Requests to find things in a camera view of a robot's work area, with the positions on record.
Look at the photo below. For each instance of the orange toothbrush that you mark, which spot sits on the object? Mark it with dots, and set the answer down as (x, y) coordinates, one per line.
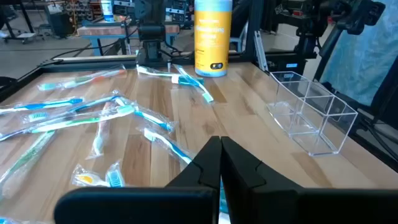
(85, 179)
(107, 76)
(99, 141)

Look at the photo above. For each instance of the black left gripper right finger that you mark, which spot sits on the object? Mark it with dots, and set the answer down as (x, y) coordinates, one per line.
(280, 205)

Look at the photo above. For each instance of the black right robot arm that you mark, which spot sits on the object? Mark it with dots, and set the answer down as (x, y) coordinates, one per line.
(151, 32)

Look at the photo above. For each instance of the black labelled control box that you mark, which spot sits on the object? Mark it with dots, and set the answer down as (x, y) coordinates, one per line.
(286, 67)

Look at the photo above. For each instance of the white bottle blue label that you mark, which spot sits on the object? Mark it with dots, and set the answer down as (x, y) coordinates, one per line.
(107, 11)

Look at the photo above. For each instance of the blue wooden-top workbench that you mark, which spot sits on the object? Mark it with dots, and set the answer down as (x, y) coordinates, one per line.
(102, 30)

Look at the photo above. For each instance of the blue plastic curtain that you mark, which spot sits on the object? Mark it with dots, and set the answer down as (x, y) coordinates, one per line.
(367, 46)

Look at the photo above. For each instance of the teal tube white cap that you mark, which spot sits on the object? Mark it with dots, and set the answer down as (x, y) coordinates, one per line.
(186, 81)
(223, 199)

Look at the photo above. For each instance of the blue toothbrush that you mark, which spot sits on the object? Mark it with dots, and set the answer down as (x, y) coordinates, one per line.
(202, 90)
(9, 221)
(115, 179)
(152, 119)
(168, 144)
(37, 106)
(93, 102)

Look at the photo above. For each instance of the black rolling stand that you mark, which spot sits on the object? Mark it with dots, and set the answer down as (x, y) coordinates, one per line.
(27, 19)

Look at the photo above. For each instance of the yellow white wipes canister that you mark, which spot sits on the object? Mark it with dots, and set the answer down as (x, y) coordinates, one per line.
(213, 37)

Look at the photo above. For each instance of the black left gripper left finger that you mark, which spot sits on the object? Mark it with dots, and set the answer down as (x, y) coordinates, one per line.
(140, 205)

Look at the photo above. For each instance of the clear acrylic organizer box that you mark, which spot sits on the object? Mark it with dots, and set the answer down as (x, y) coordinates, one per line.
(339, 133)

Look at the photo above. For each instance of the silver aluminium extrusion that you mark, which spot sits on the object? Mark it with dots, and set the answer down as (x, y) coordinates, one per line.
(260, 51)

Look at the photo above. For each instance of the black aluminium table frame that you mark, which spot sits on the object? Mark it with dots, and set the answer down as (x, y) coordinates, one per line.
(93, 59)

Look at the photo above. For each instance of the black equipment case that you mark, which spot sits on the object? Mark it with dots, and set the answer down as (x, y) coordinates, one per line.
(62, 25)

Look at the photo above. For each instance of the black background robot arm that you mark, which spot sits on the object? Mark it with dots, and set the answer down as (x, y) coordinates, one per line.
(311, 18)

